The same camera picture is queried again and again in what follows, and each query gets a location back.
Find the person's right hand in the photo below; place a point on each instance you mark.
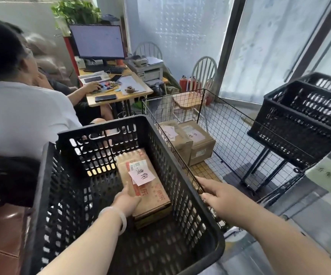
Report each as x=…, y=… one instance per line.
x=231, y=201

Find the person's left hand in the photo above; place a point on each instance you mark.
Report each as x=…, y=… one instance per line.
x=125, y=203

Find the red-printed brown cardboard box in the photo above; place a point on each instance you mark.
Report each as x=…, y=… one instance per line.
x=151, y=194

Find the brown cardboard box white label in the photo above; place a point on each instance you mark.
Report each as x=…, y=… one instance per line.
x=202, y=151

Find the black-printed brown cardboard box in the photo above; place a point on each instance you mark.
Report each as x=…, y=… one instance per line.
x=182, y=148

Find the person's right forearm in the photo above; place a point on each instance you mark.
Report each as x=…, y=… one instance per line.
x=291, y=249

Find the person's left forearm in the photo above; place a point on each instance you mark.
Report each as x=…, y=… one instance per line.
x=88, y=252

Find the black metal stand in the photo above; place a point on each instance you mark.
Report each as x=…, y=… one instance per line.
x=257, y=168

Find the wooden office desk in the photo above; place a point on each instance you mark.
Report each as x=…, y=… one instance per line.
x=131, y=97

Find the black smartphone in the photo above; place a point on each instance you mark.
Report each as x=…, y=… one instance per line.
x=105, y=98

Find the brown tape roll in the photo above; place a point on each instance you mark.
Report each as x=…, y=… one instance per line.
x=131, y=89

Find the white paper sheets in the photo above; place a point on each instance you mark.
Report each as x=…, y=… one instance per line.
x=131, y=81

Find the white notebook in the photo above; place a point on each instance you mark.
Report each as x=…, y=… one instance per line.
x=94, y=75

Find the white printer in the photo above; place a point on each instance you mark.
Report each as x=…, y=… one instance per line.
x=151, y=74

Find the black keyboard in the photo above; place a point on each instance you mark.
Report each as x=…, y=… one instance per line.
x=116, y=70

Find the white wooden chair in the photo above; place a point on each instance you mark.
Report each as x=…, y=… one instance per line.
x=147, y=42
x=208, y=61

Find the red cabinet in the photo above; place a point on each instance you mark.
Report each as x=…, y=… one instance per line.
x=69, y=54

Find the computer monitor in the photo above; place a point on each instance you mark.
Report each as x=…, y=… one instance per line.
x=96, y=41

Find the frosted glass partition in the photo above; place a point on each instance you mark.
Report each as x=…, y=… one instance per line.
x=268, y=40

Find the green potted plant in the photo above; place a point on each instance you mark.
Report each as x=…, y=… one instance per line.
x=76, y=11

